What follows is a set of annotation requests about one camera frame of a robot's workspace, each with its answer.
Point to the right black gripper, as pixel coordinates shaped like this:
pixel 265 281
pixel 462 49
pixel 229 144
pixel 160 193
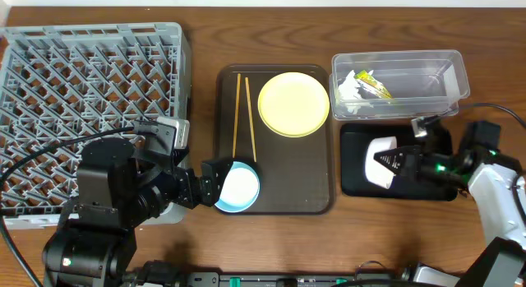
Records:
pixel 417 162

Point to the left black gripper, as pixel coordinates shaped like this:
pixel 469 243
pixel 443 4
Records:
pixel 197 187

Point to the white bowl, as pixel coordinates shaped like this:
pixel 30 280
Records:
pixel 375 172

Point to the green snack wrapper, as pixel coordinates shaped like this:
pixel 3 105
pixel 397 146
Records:
pixel 369 83

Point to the white napkin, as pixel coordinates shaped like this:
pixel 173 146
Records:
pixel 349 89

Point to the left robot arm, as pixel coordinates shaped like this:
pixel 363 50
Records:
pixel 120 187

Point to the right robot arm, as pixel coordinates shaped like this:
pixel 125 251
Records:
pixel 495 181

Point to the black waste tray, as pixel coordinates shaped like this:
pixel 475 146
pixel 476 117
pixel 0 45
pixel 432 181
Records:
pixel 354 141

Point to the light blue bowl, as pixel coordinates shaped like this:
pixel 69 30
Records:
pixel 240 190

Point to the clear plastic bin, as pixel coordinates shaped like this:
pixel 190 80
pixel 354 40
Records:
pixel 422 82

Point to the brown serving tray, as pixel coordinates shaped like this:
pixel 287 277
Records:
pixel 296 174

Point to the yellow plate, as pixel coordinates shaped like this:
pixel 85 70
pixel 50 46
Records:
pixel 293 104

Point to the grey dish rack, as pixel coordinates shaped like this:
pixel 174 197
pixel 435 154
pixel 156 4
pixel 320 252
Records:
pixel 61 82

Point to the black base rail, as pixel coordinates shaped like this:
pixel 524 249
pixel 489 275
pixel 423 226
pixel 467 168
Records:
pixel 157 273

